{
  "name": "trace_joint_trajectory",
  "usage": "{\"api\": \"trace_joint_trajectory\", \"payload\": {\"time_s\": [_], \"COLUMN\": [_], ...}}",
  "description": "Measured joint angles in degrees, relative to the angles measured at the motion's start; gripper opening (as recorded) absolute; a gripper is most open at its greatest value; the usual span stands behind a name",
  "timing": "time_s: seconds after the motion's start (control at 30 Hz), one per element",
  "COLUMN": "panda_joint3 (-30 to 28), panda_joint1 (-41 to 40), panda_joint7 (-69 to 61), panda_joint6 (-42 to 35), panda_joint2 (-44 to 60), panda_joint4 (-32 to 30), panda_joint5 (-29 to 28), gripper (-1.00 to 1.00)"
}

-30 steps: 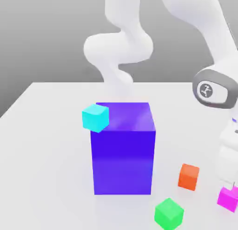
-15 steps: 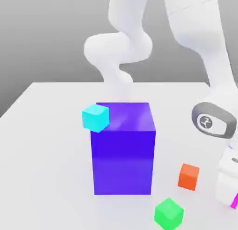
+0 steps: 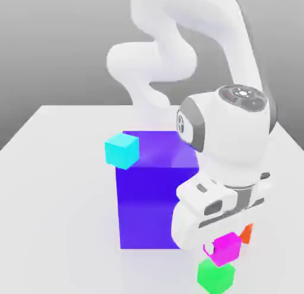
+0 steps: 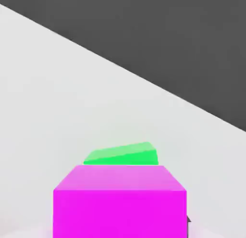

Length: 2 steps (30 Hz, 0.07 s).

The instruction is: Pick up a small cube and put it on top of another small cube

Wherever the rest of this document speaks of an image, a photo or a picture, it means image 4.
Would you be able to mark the small magenta cube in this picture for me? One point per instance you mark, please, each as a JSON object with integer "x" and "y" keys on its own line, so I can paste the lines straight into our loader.
{"x": 119, "y": 207}

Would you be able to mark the small green cube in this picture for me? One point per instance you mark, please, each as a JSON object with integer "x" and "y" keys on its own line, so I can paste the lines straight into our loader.
{"x": 125, "y": 155}

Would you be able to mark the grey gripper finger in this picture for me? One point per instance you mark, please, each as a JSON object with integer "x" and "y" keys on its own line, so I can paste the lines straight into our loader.
{"x": 188, "y": 223}

